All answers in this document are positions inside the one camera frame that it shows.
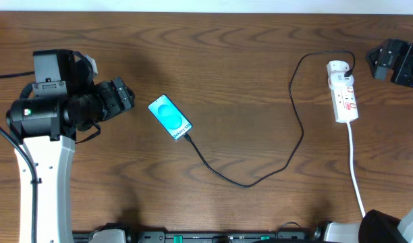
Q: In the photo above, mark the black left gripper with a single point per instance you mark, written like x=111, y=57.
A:
x=119, y=98

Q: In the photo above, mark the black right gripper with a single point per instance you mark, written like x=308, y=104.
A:
x=411, y=54

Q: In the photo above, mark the Galaxy S25 smartphone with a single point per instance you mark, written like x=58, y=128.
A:
x=170, y=117

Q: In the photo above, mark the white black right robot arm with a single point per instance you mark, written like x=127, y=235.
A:
x=375, y=226

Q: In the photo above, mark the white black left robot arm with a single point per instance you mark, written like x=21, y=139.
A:
x=43, y=123

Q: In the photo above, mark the white USB charger adapter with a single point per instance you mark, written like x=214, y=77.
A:
x=338, y=75

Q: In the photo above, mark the white power strip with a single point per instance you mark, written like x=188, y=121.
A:
x=344, y=104

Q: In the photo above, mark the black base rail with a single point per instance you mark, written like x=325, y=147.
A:
x=288, y=232

